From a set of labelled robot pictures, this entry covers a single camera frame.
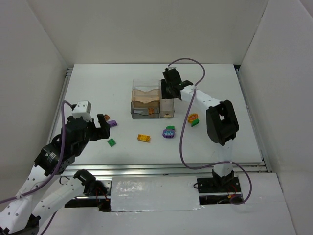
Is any yellow flower lego piece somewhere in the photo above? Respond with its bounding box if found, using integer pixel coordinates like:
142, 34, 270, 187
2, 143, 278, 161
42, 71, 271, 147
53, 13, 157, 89
187, 113, 199, 123

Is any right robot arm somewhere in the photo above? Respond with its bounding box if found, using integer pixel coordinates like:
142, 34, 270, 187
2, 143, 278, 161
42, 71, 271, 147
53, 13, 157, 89
161, 67, 239, 189

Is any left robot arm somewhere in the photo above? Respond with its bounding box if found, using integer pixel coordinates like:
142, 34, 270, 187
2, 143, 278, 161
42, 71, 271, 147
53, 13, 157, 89
0, 114, 110, 235

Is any purple lego brick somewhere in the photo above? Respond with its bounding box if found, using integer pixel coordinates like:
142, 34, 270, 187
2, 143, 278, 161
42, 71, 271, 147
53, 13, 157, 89
107, 120, 117, 127

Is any green square lego brick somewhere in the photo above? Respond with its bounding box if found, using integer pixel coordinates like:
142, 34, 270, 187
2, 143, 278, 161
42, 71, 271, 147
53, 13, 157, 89
107, 138, 116, 147

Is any tall clear drawer bin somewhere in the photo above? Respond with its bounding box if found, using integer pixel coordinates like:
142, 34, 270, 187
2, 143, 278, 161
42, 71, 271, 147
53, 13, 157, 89
160, 79, 175, 118

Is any clear plastic bin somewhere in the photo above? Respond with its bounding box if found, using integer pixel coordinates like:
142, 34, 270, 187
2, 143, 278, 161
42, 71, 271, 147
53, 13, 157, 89
132, 79, 160, 92

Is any grey tinted plastic bin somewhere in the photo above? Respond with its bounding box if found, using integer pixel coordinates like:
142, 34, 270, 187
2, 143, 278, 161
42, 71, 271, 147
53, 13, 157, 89
130, 102, 160, 119

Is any purple lotus lego piece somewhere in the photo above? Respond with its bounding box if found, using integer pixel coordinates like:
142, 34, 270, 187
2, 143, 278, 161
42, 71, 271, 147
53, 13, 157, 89
162, 129, 175, 139

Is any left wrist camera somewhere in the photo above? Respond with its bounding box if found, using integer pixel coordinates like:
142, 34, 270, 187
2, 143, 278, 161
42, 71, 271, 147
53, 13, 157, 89
72, 101, 92, 122

